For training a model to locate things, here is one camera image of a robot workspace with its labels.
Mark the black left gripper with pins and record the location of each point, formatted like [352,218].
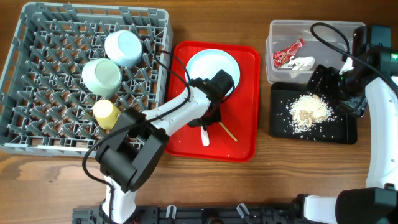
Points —
[216,117]

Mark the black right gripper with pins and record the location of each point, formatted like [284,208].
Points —
[357,105]

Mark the white plastic fork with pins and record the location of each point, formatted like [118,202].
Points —
[205,137]

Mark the rice and food scraps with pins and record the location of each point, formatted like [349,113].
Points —
[301,115]

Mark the white tissue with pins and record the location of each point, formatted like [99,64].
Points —
[299,64]

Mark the red snack wrapper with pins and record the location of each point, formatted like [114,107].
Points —
[283,56]

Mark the yellow cup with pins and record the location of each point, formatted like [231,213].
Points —
[106,114]

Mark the light blue bowl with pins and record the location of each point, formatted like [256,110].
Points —
[124,48]

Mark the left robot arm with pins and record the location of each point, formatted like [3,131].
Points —
[129,154]

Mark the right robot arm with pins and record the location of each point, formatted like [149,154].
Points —
[374,78]

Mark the black waste tray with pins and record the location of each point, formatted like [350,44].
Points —
[340,128]

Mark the grey dishwasher rack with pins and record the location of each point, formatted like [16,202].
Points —
[46,109]

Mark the wooden chopstick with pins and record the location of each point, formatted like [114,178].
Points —
[228,131]

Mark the red plastic tray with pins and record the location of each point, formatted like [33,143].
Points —
[239,113]

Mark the light blue plate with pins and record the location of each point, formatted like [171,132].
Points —
[207,63]

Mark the clear plastic bin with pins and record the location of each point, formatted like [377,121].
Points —
[283,33]

